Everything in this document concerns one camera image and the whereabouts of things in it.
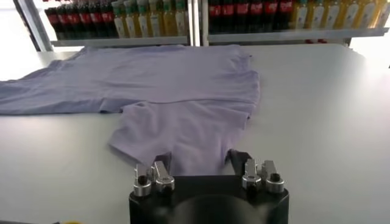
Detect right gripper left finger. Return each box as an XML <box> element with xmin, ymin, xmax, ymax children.
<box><xmin>132</xmin><ymin>151</ymin><xmax>176</xmax><ymax>197</ymax></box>

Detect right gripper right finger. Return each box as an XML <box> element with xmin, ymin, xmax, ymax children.
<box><xmin>227</xmin><ymin>149</ymin><xmax>286</xmax><ymax>194</ymax></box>

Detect purple t-shirt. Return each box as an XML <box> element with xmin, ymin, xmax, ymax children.
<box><xmin>0</xmin><ymin>44</ymin><xmax>261</xmax><ymax>177</ymax></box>

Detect grey metal shelf unit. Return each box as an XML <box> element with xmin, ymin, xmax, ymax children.
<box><xmin>199</xmin><ymin>0</ymin><xmax>390</xmax><ymax>46</ymax></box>
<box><xmin>44</xmin><ymin>0</ymin><xmax>197</xmax><ymax>48</ymax></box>

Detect red cap cola bottle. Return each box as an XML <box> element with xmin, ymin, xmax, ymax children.
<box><xmin>221</xmin><ymin>0</ymin><xmax>236</xmax><ymax>33</ymax></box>
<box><xmin>90</xmin><ymin>0</ymin><xmax>104</xmax><ymax>39</ymax></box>
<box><xmin>56</xmin><ymin>4</ymin><xmax>69</xmax><ymax>40</ymax></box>
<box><xmin>263</xmin><ymin>0</ymin><xmax>279</xmax><ymax>32</ymax></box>
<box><xmin>249</xmin><ymin>0</ymin><xmax>264</xmax><ymax>32</ymax></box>
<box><xmin>208</xmin><ymin>0</ymin><xmax>222</xmax><ymax>33</ymax></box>
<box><xmin>44</xmin><ymin>6</ymin><xmax>60</xmax><ymax>40</ymax></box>
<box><xmin>235</xmin><ymin>0</ymin><xmax>250</xmax><ymax>33</ymax></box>
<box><xmin>67</xmin><ymin>2</ymin><xmax>80</xmax><ymax>40</ymax></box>
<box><xmin>101</xmin><ymin>0</ymin><xmax>118</xmax><ymax>38</ymax></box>
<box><xmin>78</xmin><ymin>1</ymin><xmax>92</xmax><ymax>39</ymax></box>
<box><xmin>278</xmin><ymin>0</ymin><xmax>294</xmax><ymax>31</ymax></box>

